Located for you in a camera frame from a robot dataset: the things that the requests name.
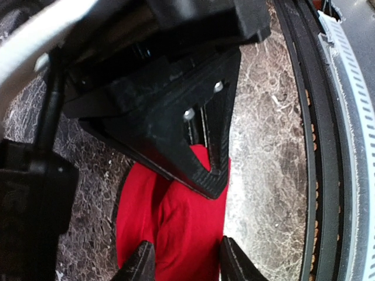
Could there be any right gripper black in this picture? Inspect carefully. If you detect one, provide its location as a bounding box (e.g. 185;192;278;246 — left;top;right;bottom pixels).
62;1;270;117

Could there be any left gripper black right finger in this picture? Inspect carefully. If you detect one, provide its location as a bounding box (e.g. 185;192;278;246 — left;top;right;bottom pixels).
220;236;268;281

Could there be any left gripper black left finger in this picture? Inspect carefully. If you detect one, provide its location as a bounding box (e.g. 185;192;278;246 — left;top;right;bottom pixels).
111;241;155;281

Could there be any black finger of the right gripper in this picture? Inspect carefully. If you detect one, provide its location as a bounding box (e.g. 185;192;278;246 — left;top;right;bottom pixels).
80;54;223;199
202;48;241;199

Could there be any red santa sock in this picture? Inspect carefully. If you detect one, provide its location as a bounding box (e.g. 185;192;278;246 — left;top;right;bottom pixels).
116;163;228;280

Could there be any black front rail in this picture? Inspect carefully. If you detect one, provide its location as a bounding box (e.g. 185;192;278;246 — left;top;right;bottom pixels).
274;1;352;280

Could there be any white slotted cable duct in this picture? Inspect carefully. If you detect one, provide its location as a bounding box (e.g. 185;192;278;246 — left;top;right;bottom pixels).
318;12;374;280

